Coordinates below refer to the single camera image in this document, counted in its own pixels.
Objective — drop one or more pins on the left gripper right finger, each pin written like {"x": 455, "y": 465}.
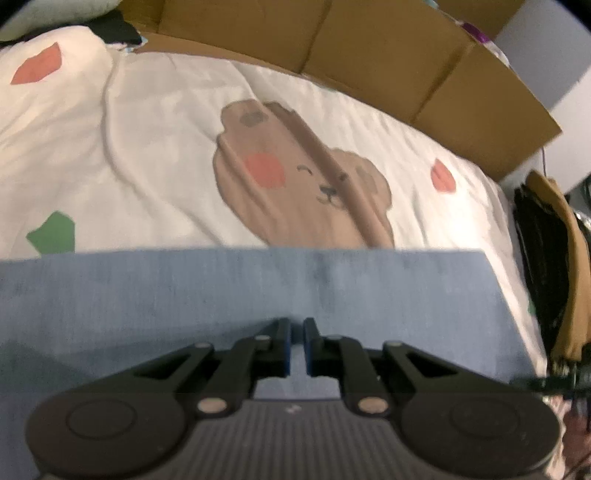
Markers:
{"x": 347, "y": 361}

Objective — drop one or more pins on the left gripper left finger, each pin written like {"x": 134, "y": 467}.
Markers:
{"x": 251, "y": 359}

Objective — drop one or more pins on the light blue denim pants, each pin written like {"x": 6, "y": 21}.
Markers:
{"x": 71, "y": 318}

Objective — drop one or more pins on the brown suede cushion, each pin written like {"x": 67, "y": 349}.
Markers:
{"x": 574, "y": 332}

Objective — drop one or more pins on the cream bear print bedsheet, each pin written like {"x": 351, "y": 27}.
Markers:
{"x": 102, "y": 149}

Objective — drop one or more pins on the brown cardboard sheet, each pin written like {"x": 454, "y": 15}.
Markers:
{"x": 406, "y": 58}

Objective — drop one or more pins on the floral printed package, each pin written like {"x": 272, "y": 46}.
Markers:
{"x": 474, "y": 31}

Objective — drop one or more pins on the black cloth under pillow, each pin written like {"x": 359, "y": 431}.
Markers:
{"x": 113, "y": 29}

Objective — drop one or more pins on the grey neck pillow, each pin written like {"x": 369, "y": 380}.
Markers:
{"x": 19, "y": 18}

